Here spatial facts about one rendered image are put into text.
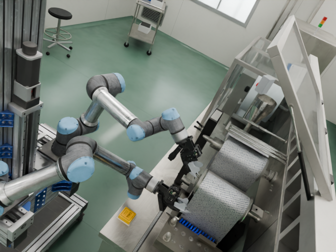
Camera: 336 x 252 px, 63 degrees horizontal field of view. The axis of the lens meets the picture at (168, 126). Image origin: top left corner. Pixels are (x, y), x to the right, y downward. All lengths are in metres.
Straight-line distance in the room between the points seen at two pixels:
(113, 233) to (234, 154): 0.74
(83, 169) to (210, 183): 0.59
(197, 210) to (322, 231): 0.67
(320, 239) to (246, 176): 0.70
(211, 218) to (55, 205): 1.36
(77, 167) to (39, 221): 1.14
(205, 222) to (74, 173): 0.68
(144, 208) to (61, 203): 0.95
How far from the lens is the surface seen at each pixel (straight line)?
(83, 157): 1.24
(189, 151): 1.30
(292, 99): 0.91
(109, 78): 1.52
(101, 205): 2.70
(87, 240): 2.50
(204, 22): 6.92
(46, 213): 2.35
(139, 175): 1.44
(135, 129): 1.22
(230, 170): 1.53
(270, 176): 1.56
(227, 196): 1.35
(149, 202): 1.67
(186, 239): 1.45
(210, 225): 1.48
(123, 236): 1.51
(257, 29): 6.67
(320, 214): 1.00
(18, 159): 1.73
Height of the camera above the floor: 2.17
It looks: 34 degrees down
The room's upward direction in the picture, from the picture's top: 24 degrees clockwise
